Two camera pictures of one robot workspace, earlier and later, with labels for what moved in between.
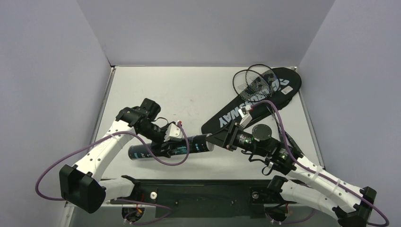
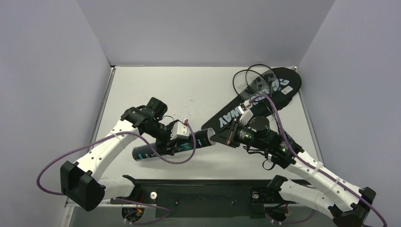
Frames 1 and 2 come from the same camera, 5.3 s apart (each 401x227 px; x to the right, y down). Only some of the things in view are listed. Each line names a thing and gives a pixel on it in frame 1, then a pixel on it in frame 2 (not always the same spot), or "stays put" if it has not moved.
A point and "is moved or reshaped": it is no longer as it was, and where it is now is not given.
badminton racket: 266,80 stays put
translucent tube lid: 210,146 is moved or reshaped
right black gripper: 231,137 stays put
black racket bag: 280,85 stays put
